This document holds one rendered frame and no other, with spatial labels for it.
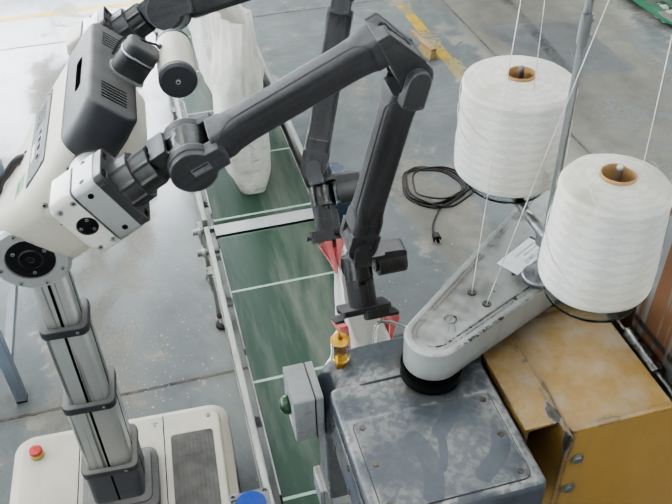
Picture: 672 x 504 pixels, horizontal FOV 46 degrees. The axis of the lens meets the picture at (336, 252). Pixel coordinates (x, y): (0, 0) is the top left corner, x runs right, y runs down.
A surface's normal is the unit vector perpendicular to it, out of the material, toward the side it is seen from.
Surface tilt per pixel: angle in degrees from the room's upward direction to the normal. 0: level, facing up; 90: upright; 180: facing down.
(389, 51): 96
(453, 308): 0
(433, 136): 0
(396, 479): 0
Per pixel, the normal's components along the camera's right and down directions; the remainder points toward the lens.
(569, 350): -0.03, -0.77
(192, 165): 0.27, 0.68
